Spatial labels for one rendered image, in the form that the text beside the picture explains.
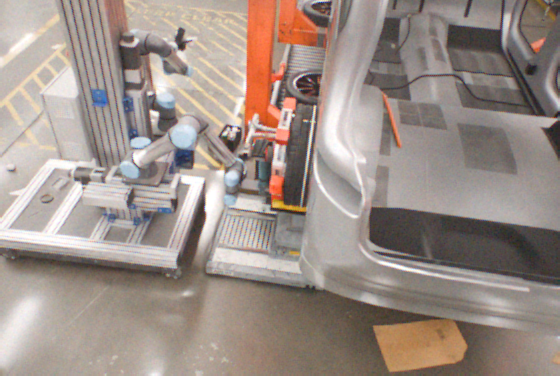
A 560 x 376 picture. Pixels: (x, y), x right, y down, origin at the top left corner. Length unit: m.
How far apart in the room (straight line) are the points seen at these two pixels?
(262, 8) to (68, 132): 1.39
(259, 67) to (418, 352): 2.10
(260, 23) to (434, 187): 1.46
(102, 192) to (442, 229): 1.97
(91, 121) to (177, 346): 1.46
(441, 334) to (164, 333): 1.78
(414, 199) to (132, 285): 1.94
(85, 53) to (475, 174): 2.29
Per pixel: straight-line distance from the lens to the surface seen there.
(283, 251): 3.33
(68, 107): 2.98
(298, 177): 2.73
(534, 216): 3.01
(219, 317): 3.20
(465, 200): 2.88
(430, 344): 3.33
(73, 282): 3.53
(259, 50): 3.17
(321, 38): 5.19
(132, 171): 2.70
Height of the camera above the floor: 2.69
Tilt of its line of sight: 41 degrees down
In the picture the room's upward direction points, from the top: 5 degrees clockwise
